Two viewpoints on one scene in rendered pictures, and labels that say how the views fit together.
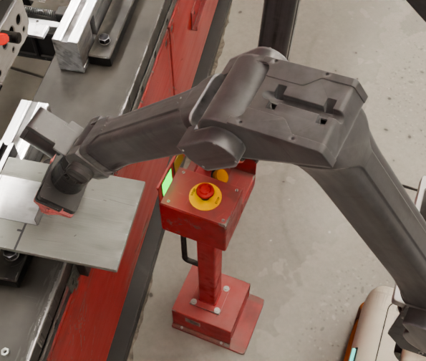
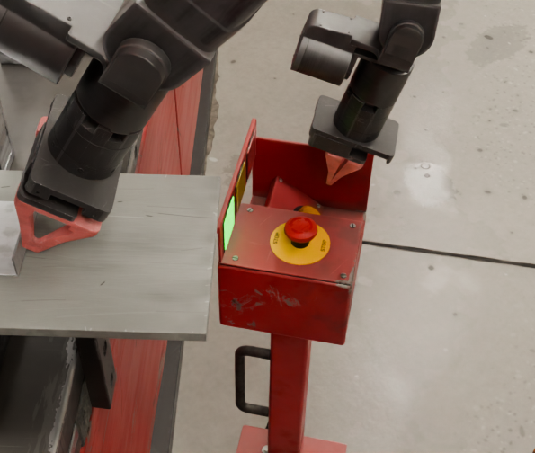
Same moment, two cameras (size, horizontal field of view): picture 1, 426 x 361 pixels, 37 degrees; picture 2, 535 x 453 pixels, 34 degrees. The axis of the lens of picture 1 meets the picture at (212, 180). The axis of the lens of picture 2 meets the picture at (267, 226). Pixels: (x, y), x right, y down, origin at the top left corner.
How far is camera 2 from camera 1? 0.45 m
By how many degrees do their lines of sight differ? 13
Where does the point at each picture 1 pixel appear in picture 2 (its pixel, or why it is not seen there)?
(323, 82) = not seen: outside the picture
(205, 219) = (309, 279)
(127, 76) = not seen: hidden behind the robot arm
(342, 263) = (479, 395)
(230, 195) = (343, 235)
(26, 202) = not seen: outside the picture
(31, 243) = (11, 309)
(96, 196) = (129, 211)
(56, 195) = (66, 180)
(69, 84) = (21, 83)
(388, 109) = (483, 164)
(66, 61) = not seen: hidden behind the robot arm
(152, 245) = (164, 411)
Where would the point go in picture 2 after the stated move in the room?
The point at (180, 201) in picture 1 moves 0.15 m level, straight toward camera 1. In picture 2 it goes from (256, 256) to (295, 357)
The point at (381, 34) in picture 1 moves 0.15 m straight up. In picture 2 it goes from (443, 68) to (451, 25)
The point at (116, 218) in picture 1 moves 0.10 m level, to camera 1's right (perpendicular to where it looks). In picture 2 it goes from (180, 242) to (296, 227)
